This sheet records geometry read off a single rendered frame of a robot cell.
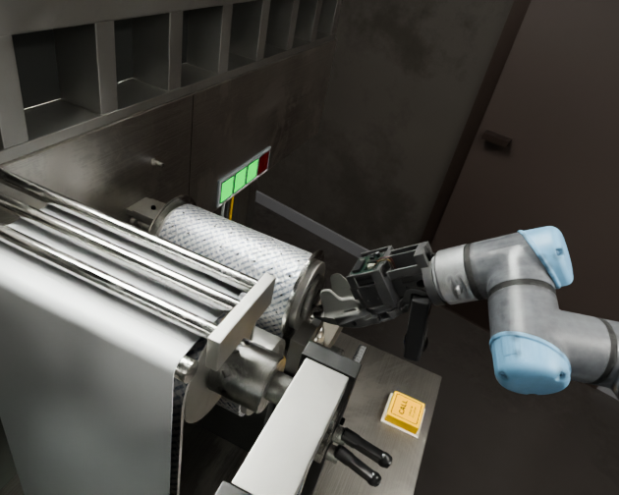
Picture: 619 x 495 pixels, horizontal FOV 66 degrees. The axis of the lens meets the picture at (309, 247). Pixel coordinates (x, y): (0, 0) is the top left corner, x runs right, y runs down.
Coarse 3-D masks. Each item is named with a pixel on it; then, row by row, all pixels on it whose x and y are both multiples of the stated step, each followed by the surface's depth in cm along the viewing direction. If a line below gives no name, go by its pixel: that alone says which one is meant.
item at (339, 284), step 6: (336, 276) 74; (342, 276) 74; (336, 282) 75; (342, 282) 74; (336, 288) 75; (342, 288) 75; (348, 288) 74; (336, 294) 76; (342, 294) 75; (348, 294) 75; (318, 306) 77
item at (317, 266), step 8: (176, 208) 78; (168, 216) 77; (160, 224) 76; (312, 264) 73; (320, 264) 74; (312, 272) 71; (320, 272) 76; (304, 280) 71; (312, 280) 73; (304, 288) 70; (296, 296) 70; (304, 296) 71; (296, 304) 70; (296, 312) 71; (296, 320) 72; (304, 320) 78; (296, 328) 75
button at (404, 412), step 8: (392, 400) 103; (400, 400) 103; (408, 400) 104; (416, 400) 104; (392, 408) 101; (400, 408) 102; (408, 408) 102; (416, 408) 102; (392, 416) 100; (400, 416) 100; (408, 416) 100; (416, 416) 101; (400, 424) 100; (408, 424) 99; (416, 424) 99; (416, 432) 99
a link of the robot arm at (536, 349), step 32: (512, 288) 54; (544, 288) 53; (512, 320) 52; (544, 320) 51; (576, 320) 52; (512, 352) 50; (544, 352) 49; (576, 352) 50; (608, 352) 50; (512, 384) 51; (544, 384) 50
